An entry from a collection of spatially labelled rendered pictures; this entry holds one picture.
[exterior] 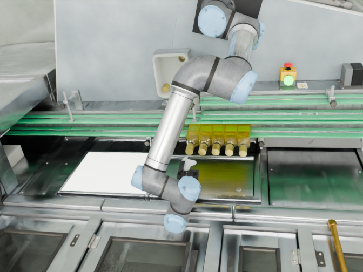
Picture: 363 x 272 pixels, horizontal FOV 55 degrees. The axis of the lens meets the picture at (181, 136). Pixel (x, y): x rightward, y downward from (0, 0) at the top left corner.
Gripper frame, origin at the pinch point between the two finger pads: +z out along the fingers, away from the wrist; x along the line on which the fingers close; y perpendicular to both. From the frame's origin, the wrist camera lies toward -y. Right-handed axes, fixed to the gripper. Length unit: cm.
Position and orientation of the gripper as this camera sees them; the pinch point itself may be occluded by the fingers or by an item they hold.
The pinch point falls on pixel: (185, 163)
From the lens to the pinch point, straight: 146.0
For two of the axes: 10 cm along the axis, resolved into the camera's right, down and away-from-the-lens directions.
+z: 1.8, -5.2, 8.3
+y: 9.8, -0.1, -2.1
